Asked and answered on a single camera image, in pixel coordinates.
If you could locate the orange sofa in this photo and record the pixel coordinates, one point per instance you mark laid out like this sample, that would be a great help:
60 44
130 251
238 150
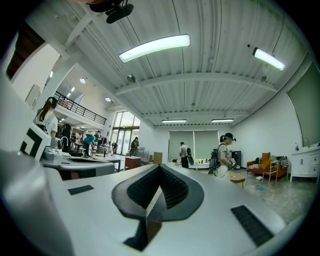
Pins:
265 166

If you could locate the long ceiling light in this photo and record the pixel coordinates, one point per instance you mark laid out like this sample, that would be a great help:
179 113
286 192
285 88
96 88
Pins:
174 121
222 120
155 47
268 58

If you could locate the wooden frame chair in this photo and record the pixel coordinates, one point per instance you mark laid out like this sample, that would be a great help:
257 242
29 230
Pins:
270 171

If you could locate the low wooden table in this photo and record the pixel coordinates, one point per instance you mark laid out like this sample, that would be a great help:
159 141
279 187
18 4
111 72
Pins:
236 178

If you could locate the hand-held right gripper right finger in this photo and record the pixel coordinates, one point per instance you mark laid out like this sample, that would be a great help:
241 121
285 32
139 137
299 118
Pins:
212 200

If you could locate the white cabinet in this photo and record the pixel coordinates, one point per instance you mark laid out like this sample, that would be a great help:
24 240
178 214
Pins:
305 162

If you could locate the cardboard box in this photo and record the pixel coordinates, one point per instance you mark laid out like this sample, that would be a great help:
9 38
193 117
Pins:
157 157

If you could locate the grey window blinds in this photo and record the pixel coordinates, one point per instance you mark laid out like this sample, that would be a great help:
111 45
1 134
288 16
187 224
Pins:
193 143

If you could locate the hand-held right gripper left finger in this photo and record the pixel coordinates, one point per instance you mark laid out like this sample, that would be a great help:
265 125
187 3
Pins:
95 210

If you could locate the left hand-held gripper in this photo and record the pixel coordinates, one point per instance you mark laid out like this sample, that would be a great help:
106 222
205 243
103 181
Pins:
33 143

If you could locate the small black fridge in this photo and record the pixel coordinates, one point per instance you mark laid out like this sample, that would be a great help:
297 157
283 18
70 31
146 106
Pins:
237 158

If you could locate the red low cabinet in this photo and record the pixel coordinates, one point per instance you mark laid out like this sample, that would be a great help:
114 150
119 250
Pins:
132 162

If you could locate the black head-worn camera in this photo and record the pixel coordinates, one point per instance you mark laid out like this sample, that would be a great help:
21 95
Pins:
113 10

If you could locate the round ceiling light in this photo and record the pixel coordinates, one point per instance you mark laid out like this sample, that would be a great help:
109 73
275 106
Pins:
82 80
107 99

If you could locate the large grey roller blind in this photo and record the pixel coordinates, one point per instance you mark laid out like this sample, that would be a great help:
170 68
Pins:
306 110

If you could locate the black balcony railing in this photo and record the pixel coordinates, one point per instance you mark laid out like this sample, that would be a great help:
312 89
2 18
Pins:
82 111

